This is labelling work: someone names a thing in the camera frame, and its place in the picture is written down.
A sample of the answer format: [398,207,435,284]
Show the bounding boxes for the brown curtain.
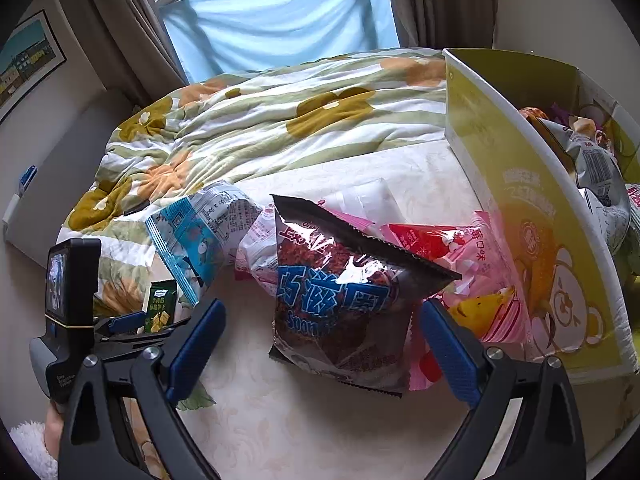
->
[75,0,193,106]
[382,0,501,51]

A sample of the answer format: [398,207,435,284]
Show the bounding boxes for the silver white snack packet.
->
[547,122,633,256]

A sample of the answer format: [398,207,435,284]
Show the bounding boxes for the light blue window cloth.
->
[160,0,401,86]

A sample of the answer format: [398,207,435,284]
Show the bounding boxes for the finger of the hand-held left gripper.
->
[95,312,148,336]
[97,330,173,358]

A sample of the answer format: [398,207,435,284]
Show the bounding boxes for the white pink snack packet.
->
[234,200,386,286]

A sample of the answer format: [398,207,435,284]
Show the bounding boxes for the dark brown snack packet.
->
[267,194,463,400]

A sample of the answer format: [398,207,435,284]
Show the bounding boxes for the framed wall picture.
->
[0,9,67,123]

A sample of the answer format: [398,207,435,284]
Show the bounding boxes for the floral blanket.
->
[57,47,448,321]

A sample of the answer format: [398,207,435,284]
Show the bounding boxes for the white headboard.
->
[5,85,141,261]

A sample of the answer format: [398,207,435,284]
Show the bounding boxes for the yellow-green cardboard box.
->
[442,47,640,386]

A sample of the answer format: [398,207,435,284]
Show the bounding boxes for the person's left forearm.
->
[9,402,66,480]

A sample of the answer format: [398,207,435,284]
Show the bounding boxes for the orange white snack packet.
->
[570,115,618,153]

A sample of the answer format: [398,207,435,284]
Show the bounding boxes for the small green snack packet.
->
[144,280,179,335]

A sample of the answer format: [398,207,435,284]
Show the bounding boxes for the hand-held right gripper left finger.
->
[57,297,227,480]

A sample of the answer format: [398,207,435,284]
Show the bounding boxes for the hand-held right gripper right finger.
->
[419,300,586,480]

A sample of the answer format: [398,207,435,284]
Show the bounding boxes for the blue white snack packet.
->
[145,180,263,307]

